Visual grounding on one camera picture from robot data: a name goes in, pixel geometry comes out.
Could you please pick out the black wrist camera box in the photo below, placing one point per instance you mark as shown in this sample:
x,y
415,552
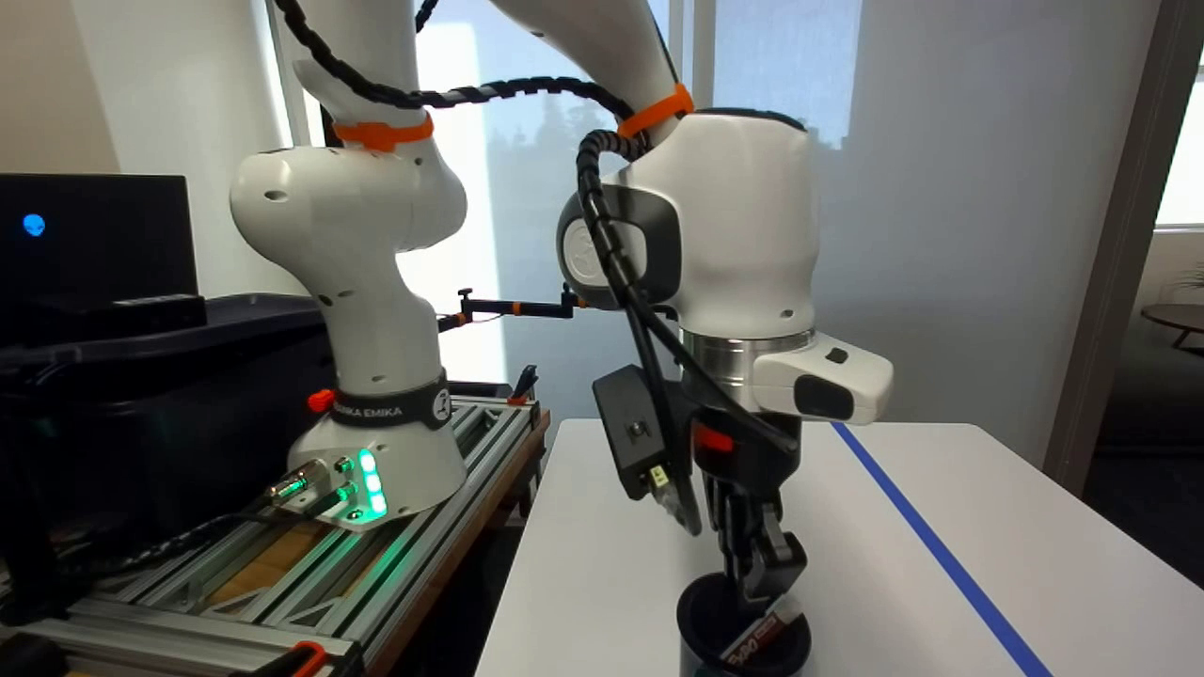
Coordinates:
x,y
634,432

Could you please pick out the black articulated camera mount arm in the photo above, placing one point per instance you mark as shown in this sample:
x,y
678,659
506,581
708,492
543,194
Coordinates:
x,y
514,305

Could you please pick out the round dark side table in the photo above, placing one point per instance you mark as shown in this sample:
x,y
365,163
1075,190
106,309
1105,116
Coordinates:
x,y
1180,318

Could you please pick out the orange capped whiteboard marker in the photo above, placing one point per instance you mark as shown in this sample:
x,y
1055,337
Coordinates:
x,y
759,640

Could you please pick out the dark teal mug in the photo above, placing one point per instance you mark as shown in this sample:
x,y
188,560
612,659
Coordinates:
x,y
703,626

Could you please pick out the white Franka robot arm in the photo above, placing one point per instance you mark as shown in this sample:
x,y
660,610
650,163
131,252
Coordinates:
x,y
739,228

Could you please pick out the long blue tape strip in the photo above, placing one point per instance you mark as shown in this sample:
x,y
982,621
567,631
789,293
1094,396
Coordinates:
x,y
926,540

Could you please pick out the aluminium profile base frame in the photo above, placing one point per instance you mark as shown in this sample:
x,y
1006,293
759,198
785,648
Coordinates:
x,y
249,589

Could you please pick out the black equipment cart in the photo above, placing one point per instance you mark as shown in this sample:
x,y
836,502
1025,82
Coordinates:
x,y
165,416

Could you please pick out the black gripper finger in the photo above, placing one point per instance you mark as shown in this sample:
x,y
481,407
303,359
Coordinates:
x,y
735,540
777,566

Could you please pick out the black red toggle clamp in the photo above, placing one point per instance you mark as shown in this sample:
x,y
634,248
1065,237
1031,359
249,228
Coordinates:
x,y
519,386

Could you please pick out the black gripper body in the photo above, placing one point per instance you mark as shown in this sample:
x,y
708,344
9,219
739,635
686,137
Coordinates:
x,y
755,467

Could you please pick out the black monitor with blue light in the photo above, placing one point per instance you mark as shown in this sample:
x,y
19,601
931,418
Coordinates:
x,y
99,237

